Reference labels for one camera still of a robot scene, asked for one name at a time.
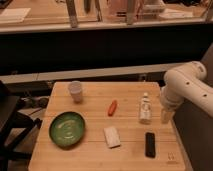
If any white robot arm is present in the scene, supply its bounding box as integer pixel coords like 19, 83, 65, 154
159, 61, 213, 124

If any green ceramic bowl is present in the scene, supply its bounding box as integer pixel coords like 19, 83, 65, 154
49, 111, 86, 148

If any grey chair right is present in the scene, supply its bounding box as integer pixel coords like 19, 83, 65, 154
173, 43, 213, 171

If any white squeeze tube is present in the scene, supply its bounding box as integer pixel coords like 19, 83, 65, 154
139, 92, 151, 124

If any black stand left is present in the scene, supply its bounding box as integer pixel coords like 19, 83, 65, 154
0, 80, 42, 171

